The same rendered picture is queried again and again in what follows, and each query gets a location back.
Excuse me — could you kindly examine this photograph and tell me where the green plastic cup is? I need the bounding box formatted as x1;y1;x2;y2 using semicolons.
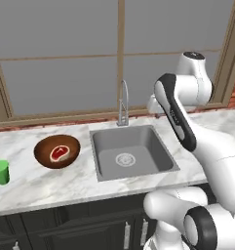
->
0;159;11;186

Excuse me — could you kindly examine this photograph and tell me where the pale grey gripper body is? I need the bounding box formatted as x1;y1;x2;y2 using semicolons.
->
146;94;168;115

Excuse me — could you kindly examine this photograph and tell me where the raw red steak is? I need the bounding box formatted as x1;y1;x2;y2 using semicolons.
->
49;145;71;163

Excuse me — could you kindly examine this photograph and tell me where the dark cabinet door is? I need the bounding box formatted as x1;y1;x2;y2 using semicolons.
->
135;213;158;250
0;215;25;250
20;208;137;250

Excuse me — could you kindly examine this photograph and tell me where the silver curved faucet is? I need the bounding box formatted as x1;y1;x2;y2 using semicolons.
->
116;79;131;127

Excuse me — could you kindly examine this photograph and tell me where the brown wooden bowl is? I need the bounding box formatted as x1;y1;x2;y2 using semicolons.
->
33;134;82;170

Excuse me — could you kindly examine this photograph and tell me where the grey steel sink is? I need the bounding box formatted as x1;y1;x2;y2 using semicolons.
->
89;124;181;183

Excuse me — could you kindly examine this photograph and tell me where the wooden window frame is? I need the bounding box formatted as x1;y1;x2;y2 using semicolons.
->
0;0;235;128

